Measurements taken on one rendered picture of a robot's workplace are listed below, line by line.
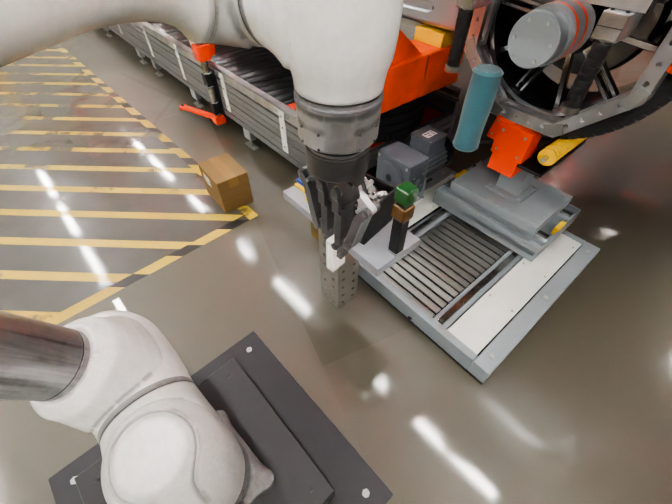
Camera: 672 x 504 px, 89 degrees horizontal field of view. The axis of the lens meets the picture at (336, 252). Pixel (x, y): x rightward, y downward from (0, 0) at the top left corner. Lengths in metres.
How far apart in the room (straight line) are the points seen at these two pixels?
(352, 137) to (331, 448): 0.67
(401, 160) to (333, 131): 1.02
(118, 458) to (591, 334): 1.46
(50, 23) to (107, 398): 0.48
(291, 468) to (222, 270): 0.95
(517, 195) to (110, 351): 1.47
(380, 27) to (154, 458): 0.53
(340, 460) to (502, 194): 1.20
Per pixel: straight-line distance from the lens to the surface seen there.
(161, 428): 0.55
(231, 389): 0.83
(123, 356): 0.62
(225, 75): 2.21
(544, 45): 1.11
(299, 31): 0.32
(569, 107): 1.02
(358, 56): 0.32
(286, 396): 0.88
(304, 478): 0.77
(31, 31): 0.32
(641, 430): 1.49
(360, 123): 0.35
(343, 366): 1.23
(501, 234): 1.56
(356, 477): 0.84
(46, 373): 0.59
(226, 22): 0.41
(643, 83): 1.22
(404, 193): 0.78
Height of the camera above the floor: 1.13
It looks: 48 degrees down
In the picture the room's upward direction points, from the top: straight up
